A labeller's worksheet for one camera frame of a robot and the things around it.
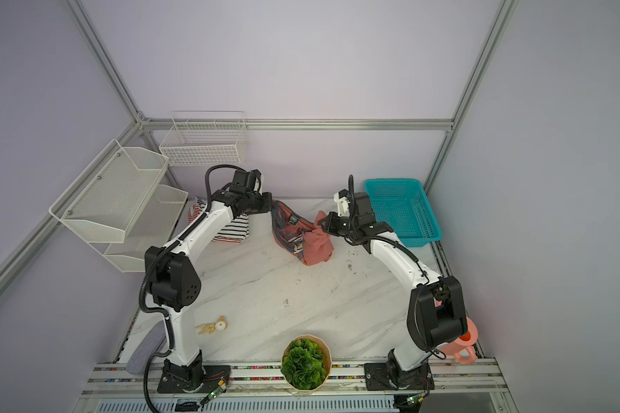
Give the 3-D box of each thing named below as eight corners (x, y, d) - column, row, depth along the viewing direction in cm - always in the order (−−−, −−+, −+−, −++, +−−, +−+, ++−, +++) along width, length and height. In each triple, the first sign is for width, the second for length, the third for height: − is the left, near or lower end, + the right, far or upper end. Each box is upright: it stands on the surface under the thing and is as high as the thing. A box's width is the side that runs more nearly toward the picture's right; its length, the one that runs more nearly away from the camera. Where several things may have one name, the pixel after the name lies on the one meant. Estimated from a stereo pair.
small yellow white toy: (199, 339, 82) (196, 336, 80) (198, 328, 84) (195, 326, 82) (227, 328, 85) (225, 325, 82) (225, 318, 87) (223, 315, 84)
